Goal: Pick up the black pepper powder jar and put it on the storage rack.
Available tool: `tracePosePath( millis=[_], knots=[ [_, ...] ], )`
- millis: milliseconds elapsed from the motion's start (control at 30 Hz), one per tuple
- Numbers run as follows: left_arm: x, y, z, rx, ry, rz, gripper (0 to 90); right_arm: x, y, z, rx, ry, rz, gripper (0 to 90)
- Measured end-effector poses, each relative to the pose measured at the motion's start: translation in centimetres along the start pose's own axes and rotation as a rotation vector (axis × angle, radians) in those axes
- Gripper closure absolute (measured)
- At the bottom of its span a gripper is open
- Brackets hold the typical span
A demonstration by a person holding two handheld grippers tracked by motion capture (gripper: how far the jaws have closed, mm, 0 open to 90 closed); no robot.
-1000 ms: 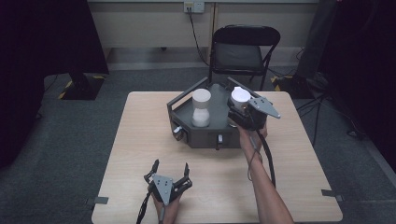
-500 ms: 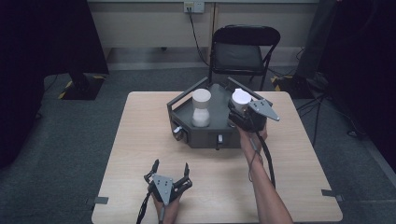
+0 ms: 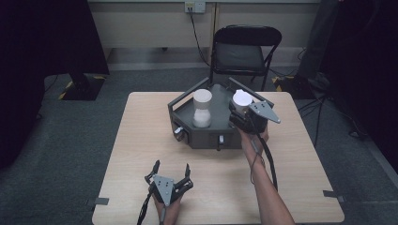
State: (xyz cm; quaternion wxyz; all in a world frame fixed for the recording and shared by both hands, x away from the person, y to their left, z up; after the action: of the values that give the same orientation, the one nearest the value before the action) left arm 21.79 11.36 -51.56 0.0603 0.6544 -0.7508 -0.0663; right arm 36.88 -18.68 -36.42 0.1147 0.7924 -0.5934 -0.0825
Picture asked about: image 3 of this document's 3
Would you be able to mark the person's right hand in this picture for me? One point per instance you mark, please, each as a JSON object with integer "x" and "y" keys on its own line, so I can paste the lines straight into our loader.
{"x": 255, "y": 140}

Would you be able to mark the black stand base yellow tape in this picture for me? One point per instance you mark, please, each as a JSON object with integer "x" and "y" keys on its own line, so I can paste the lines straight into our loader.
{"x": 297, "y": 86}
{"x": 84, "y": 87}

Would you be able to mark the grey tape strip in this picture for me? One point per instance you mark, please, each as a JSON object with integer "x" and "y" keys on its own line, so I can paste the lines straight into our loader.
{"x": 333, "y": 195}
{"x": 100, "y": 201}

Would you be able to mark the white wall socket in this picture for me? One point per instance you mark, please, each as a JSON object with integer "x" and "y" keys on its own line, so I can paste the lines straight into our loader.
{"x": 195, "y": 6}

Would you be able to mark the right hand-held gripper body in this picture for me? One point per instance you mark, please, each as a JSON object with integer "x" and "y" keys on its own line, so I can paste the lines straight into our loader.
{"x": 261, "y": 114}

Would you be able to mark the grey hexagonal drawer rack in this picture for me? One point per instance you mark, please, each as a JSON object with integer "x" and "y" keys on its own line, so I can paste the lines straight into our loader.
{"x": 220, "y": 108}

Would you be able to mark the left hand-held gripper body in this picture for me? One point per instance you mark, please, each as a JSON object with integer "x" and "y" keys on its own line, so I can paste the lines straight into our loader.
{"x": 164, "y": 187}

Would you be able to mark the black folding chair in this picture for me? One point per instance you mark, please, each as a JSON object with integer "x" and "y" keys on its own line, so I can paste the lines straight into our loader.
{"x": 239, "y": 56}

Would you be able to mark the white lidded jar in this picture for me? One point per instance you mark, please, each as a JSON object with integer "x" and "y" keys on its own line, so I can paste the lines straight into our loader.
{"x": 202, "y": 106}
{"x": 242, "y": 99}

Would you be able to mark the person's left hand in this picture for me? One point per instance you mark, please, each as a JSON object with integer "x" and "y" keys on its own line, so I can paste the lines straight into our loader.
{"x": 170, "y": 210}

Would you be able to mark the black curtain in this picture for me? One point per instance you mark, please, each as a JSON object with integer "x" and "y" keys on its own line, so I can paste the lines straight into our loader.
{"x": 366, "y": 62}
{"x": 37, "y": 47}

